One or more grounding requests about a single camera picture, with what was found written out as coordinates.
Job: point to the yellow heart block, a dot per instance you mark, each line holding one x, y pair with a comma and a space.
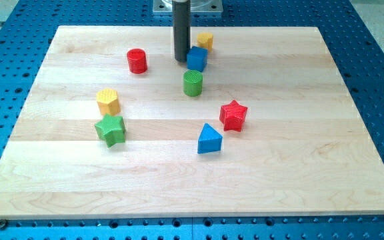
205, 40

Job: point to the green star block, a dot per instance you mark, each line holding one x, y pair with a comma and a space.
111, 129

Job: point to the blue triangle block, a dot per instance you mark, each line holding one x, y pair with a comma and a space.
210, 140

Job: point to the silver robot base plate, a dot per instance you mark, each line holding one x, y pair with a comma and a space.
206, 7

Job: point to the left board stop screw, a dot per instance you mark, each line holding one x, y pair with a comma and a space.
3, 224

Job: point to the red star block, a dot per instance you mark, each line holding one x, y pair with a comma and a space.
233, 116

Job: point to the light wooden board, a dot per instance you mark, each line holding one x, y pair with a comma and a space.
303, 148

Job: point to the blue cube block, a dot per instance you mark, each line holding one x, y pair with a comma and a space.
197, 58

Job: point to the green cylinder block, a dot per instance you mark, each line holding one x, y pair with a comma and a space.
192, 83

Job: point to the red cylinder block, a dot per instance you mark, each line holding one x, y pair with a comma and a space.
137, 61

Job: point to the yellow hexagon block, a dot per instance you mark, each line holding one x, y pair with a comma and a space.
108, 102

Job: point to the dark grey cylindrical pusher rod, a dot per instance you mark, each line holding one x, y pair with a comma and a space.
181, 10

